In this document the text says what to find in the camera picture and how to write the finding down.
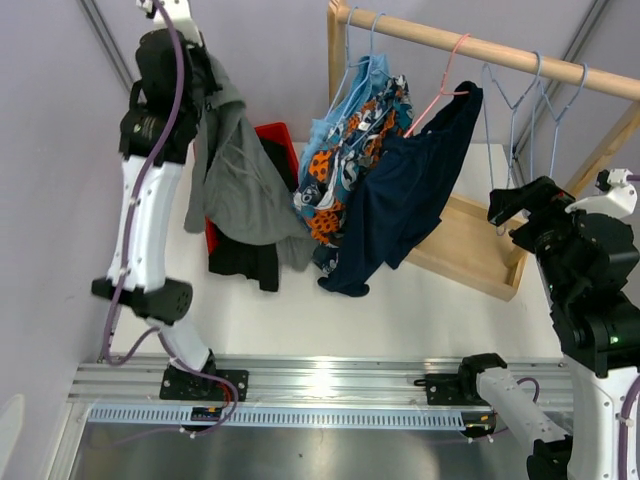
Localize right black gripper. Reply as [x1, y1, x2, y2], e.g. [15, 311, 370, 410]
[488, 175, 585, 302]

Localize grey shorts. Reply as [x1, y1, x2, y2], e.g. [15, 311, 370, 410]
[184, 56, 317, 271]

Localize blue hanger of grey shorts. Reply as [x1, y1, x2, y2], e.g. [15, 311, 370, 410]
[480, 50, 544, 236]

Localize light blue wire hanger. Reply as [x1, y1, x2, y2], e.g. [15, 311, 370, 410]
[528, 63, 590, 180]

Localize navy blue shorts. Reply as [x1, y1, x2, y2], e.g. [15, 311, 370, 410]
[317, 81, 484, 298]

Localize colourful patterned shorts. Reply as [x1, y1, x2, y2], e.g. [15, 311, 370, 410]
[292, 75, 413, 274]

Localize blue hanger of patterned shorts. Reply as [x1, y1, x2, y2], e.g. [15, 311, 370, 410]
[339, 12, 389, 148]

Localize pink hanger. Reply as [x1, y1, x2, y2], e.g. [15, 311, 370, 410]
[404, 33, 471, 139]

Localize black shorts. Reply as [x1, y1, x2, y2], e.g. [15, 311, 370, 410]
[205, 136, 297, 293]

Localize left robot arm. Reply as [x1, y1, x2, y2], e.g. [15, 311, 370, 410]
[91, 28, 248, 404]

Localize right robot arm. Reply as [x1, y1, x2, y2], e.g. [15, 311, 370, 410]
[417, 169, 639, 479]

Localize light blue shorts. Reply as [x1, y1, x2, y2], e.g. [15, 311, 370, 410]
[298, 54, 390, 181]

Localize wooden clothes rack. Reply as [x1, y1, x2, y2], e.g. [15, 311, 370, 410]
[327, 1, 639, 301]

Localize red plastic bin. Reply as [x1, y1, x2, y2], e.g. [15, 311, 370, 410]
[204, 124, 305, 246]

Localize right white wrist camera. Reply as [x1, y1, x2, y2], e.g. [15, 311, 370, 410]
[565, 168, 639, 219]

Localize left aluminium corner post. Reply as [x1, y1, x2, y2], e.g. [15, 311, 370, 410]
[76, 0, 134, 93]

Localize aluminium corner post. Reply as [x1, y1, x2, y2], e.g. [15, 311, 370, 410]
[76, 0, 134, 93]
[509, 0, 616, 161]

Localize right aluminium corner post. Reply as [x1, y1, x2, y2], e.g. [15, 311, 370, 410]
[509, 0, 616, 161]

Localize perforated cable duct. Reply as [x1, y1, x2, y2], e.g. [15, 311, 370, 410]
[87, 404, 465, 431]

